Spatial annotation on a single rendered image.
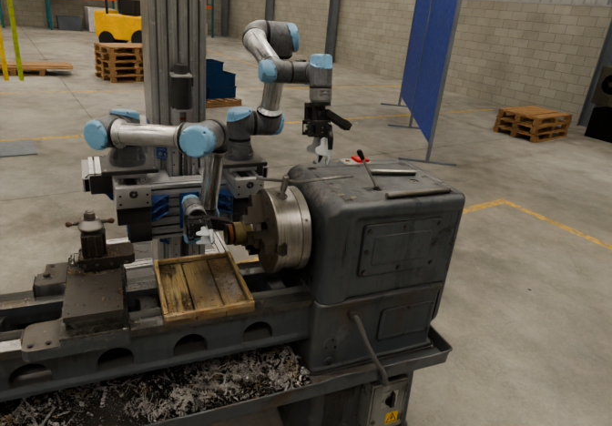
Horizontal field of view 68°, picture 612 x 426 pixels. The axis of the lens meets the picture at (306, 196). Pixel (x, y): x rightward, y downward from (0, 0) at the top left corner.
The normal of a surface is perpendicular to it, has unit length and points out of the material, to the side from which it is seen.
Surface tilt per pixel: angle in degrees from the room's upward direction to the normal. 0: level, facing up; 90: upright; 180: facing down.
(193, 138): 89
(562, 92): 90
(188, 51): 90
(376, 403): 88
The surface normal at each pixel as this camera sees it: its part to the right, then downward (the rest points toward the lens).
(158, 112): 0.42, 0.39
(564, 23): -0.84, 0.15
